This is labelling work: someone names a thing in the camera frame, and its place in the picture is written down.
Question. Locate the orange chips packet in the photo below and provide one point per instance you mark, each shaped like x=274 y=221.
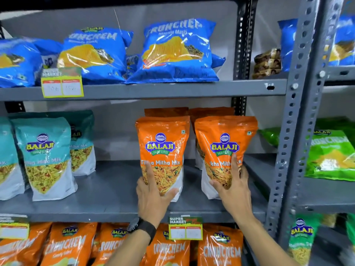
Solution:
x=19 y=249
x=69 y=246
x=111 y=243
x=220 y=249
x=169 y=252

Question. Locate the green chips packet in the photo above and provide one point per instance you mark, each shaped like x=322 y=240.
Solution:
x=338 y=124
x=330 y=155
x=270 y=137

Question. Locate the blue chips packet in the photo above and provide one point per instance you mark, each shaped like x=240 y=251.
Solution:
x=342 y=41
x=132 y=65
x=94 y=55
x=50 y=52
x=287 y=44
x=16 y=63
x=177 y=52

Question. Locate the person's right thumb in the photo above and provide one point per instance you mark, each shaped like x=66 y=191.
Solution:
x=217 y=185

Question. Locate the green snack packet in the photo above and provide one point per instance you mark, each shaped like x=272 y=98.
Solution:
x=302 y=238
x=351 y=229

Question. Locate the teal snack mix pouch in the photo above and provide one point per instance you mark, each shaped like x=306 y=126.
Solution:
x=7 y=168
x=83 y=152
x=44 y=157

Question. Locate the yellow shelf price tag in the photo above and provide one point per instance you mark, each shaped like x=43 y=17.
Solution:
x=13 y=228
x=185 y=229
x=62 y=84

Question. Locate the black wrist watch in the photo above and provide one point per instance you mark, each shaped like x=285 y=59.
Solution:
x=142 y=227

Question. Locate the grey metal shelving rack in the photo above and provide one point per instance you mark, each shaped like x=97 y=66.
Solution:
x=327 y=196
x=111 y=191

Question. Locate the person's left thumb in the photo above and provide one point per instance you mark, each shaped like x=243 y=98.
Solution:
x=170 y=194

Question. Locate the person's right hand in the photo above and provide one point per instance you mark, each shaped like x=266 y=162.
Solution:
x=235 y=199

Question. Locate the person's left forearm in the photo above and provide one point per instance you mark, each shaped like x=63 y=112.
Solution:
x=130 y=252

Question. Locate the orange snack mix pouch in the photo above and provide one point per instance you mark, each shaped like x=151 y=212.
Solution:
x=163 y=141
x=166 y=111
x=210 y=112
x=224 y=135

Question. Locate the brown snack packet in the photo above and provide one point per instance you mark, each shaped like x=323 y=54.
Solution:
x=267 y=65
x=269 y=54
x=266 y=74

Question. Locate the person's right forearm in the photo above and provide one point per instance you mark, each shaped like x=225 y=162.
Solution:
x=260 y=243

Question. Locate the person's left hand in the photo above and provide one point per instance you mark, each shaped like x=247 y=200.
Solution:
x=149 y=202

